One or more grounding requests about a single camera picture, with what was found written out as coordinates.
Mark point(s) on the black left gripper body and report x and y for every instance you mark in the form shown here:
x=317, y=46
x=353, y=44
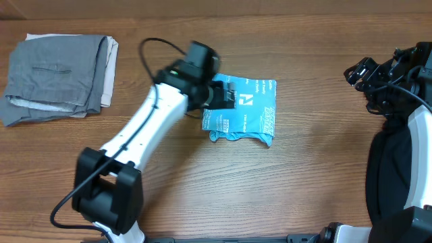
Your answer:
x=215, y=97

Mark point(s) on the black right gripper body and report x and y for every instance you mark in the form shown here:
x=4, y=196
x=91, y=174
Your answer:
x=386, y=100

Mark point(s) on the light blue printed t-shirt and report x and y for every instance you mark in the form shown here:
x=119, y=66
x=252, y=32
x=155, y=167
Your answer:
x=253, y=115

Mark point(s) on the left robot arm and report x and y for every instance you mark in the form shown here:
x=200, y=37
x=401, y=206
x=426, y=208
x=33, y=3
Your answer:
x=108, y=182

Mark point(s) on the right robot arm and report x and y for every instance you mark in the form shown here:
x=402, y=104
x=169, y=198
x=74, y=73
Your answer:
x=413, y=223

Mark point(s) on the black t-shirt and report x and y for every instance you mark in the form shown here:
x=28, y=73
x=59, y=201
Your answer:
x=388, y=169

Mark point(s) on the folded grey trousers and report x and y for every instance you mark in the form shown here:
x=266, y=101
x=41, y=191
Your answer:
x=54, y=77

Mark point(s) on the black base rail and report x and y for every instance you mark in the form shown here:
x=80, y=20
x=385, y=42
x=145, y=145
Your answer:
x=292, y=238

